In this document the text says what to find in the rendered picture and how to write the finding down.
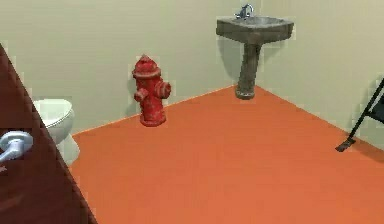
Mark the red fire hydrant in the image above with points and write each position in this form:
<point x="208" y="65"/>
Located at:
<point x="150" y="91"/>

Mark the silver sink tap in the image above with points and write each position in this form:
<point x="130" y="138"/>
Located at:
<point x="245" y="11"/>

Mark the white toilet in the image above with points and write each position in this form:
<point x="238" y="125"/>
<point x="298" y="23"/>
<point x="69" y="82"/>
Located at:
<point x="58" y="121"/>

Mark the black folding stand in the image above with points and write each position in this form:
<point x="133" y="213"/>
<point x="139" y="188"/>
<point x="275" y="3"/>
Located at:
<point x="365" y="113"/>

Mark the dark red room door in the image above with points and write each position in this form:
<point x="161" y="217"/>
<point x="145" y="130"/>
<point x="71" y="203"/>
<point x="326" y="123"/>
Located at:
<point x="30" y="186"/>

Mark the grey pedestal sink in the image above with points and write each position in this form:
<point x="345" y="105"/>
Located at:
<point x="251" y="33"/>

